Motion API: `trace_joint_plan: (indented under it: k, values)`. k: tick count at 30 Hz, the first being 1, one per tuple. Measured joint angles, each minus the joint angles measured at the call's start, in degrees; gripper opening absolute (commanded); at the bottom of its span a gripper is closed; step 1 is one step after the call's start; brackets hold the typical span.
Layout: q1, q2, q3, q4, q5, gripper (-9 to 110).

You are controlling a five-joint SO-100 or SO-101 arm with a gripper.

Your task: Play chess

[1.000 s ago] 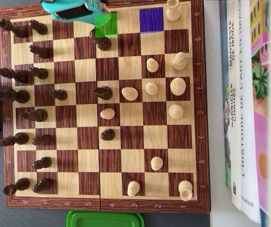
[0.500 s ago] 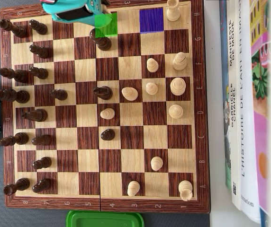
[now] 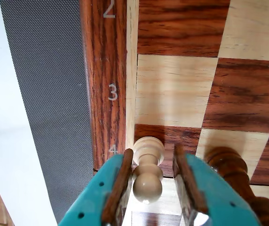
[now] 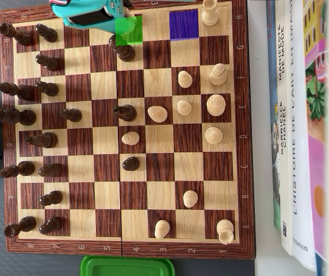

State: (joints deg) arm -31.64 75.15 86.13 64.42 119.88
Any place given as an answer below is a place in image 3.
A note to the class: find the light wooden pawn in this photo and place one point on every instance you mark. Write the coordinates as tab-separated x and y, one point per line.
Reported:
147	183

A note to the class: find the grey textured mat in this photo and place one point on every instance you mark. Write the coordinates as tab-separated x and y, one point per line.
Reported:
49	94

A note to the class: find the wooden folding chess board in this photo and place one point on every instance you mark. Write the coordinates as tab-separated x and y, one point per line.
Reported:
176	89

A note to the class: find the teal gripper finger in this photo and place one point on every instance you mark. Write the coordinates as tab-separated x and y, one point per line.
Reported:
209	188
94	200

